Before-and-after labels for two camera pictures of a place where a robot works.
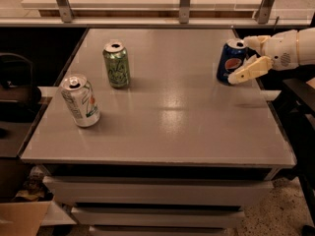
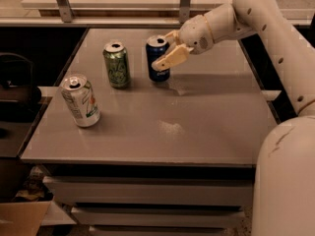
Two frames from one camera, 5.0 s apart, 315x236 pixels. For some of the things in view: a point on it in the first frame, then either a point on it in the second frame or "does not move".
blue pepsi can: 232,54 to 155,47
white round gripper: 282,50 to 194,34
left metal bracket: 65,9 does not move
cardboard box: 22,218 does not move
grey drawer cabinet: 175,151 does not move
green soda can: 117,65 does not move
